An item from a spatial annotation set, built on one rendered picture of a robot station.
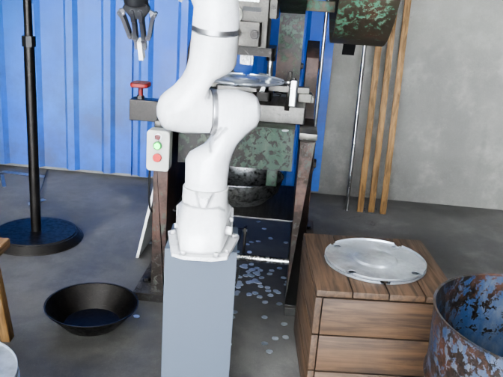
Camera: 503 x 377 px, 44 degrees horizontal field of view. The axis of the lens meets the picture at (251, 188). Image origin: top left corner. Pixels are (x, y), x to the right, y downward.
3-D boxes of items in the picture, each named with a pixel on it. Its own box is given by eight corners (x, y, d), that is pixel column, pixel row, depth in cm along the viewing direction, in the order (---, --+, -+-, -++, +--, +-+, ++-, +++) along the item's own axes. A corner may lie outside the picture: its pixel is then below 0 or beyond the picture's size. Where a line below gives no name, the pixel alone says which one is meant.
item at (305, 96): (314, 103, 222) (316, 74, 219) (267, 99, 223) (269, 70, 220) (313, 100, 228) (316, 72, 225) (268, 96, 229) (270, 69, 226)
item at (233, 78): (206, 72, 227) (207, 69, 227) (285, 78, 225) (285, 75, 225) (193, 81, 199) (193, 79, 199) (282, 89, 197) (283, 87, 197)
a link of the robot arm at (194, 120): (243, 38, 139) (162, 34, 135) (233, 141, 150) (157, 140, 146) (233, 27, 149) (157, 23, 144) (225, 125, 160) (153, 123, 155)
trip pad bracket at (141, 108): (156, 155, 209) (158, 98, 203) (129, 153, 209) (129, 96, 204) (160, 151, 215) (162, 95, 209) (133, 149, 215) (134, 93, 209)
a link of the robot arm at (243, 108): (260, 191, 155) (267, 93, 147) (187, 192, 150) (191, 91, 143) (250, 179, 165) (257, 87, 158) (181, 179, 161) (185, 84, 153)
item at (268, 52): (273, 64, 215) (275, 48, 213) (216, 60, 216) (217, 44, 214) (275, 60, 230) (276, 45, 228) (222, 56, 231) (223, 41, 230)
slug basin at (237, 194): (280, 216, 221) (282, 190, 218) (186, 208, 223) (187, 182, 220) (283, 188, 254) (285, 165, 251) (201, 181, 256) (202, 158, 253)
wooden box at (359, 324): (441, 412, 170) (462, 298, 159) (303, 405, 169) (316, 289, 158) (406, 335, 208) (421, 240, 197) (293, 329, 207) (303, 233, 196)
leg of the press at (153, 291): (164, 303, 218) (171, 43, 192) (132, 300, 219) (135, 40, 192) (204, 216, 306) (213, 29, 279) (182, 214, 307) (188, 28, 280)
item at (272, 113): (304, 125, 213) (305, 108, 211) (175, 114, 215) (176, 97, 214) (304, 110, 241) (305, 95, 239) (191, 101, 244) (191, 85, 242)
